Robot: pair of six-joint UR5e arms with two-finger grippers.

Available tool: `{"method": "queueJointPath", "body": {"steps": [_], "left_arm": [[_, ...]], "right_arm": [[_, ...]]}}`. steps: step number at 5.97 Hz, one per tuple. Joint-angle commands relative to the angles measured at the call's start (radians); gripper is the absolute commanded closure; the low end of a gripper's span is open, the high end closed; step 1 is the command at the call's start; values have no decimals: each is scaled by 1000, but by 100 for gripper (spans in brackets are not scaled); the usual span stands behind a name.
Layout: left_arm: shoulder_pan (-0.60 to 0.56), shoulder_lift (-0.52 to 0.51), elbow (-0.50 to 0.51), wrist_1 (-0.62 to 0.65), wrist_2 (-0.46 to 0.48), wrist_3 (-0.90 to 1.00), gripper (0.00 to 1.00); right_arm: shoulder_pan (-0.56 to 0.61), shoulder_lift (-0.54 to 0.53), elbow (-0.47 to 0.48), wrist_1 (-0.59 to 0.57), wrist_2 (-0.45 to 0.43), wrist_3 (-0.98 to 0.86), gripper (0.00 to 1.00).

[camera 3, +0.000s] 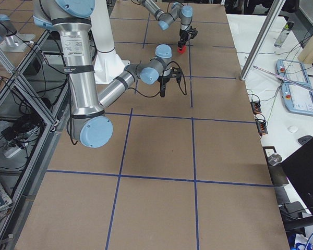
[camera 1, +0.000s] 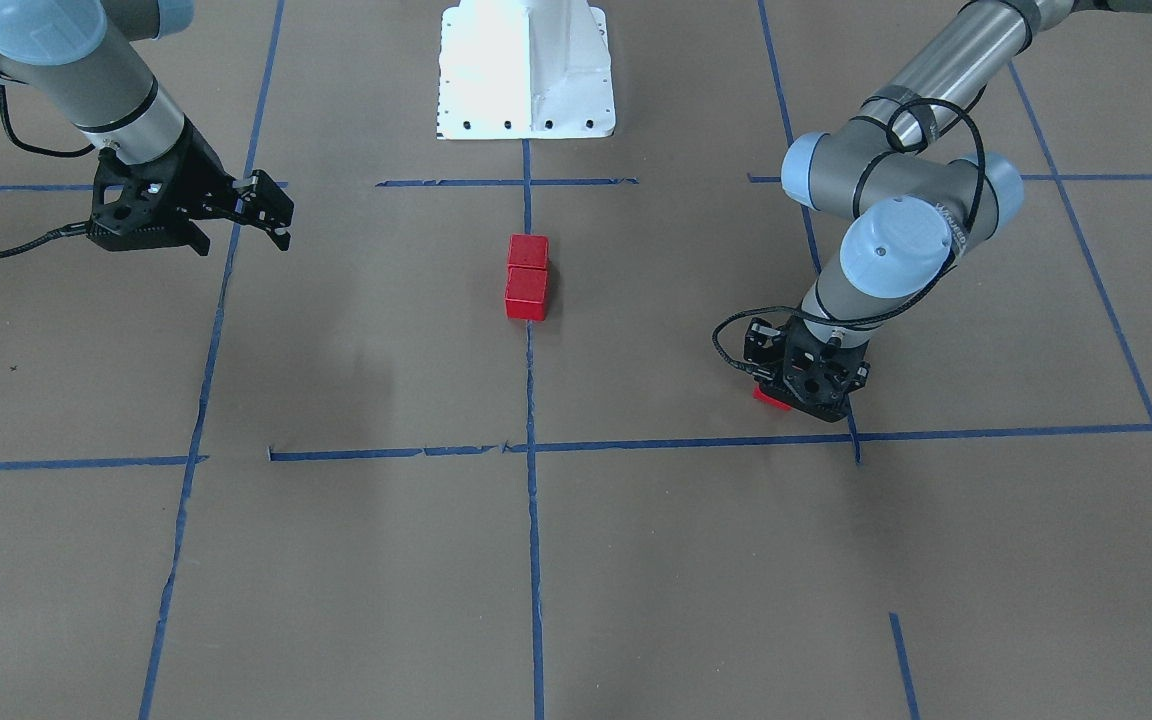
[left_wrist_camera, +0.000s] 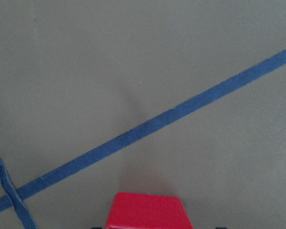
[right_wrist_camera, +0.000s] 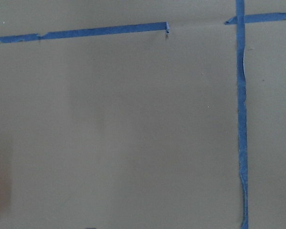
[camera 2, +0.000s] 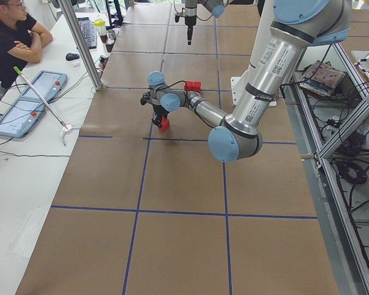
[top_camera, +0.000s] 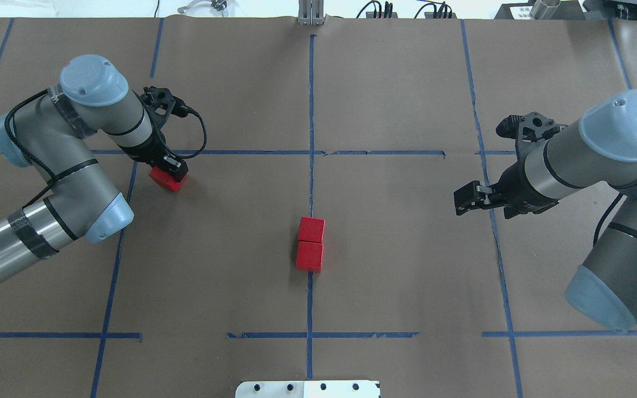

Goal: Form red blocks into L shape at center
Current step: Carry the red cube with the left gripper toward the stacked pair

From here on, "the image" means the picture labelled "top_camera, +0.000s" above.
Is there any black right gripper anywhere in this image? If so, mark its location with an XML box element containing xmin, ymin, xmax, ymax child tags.
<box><xmin>453</xmin><ymin>112</ymin><xmax>567</xmax><ymax>219</ymax></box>

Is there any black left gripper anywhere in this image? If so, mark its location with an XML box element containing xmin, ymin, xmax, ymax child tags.
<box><xmin>130</xmin><ymin>86</ymin><xmax>189</xmax><ymax>183</ymax></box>

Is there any red block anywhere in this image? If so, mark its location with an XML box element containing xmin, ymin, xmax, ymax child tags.
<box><xmin>149</xmin><ymin>166</ymin><xmax>187</xmax><ymax>192</ymax></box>
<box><xmin>297</xmin><ymin>217</ymin><xmax>326</xmax><ymax>244</ymax></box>

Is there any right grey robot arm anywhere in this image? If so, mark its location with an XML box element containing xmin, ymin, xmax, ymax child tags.
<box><xmin>453</xmin><ymin>89</ymin><xmax>637</xmax><ymax>333</ymax></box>

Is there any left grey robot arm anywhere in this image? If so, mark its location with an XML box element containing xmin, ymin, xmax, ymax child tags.
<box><xmin>0</xmin><ymin>54</ymin><xmax>198</xmax><ymax>283</ymax></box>

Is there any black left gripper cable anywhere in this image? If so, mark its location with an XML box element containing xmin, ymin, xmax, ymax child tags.
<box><xmin>6</xmin><ymin>88</ymin><xmax>207</xmax><ymax>208</ymax></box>

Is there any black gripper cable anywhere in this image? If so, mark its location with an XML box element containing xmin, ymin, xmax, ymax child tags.
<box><xmin>592</xmin><ymin>87</ymin><xmax>637</xmax><ymax>247</ymax></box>
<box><xmin>6</xmin><ymin>88</ymin><xmax>207</xmax><ymax>208</ymax></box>

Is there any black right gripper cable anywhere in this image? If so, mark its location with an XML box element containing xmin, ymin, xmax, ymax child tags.
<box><xmin>592</xmin><ymin>87</ymin><xmax>637</xmax><ymax>247</ymax></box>

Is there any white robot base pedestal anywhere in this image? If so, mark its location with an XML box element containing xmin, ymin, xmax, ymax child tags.
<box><xmin>235</xmin><ymin>380</ymin><xmax>382</xmax><ymax>397</ymax></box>

